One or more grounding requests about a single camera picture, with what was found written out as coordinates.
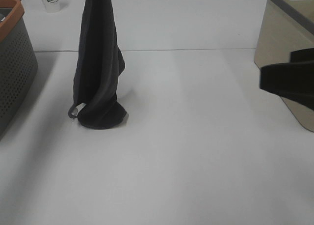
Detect dark grey towel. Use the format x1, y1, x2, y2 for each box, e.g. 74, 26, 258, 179
68, 0, 127, 130

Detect beige storage bin grey rim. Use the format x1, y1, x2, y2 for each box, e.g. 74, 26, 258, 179
254, 0, 314, 132

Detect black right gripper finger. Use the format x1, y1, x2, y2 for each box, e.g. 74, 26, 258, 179
290, 48, 314, 62
260, 61, 314, 104

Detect grey perforated basket orange rim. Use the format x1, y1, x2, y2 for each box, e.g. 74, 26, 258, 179
0, 0, 38, 137

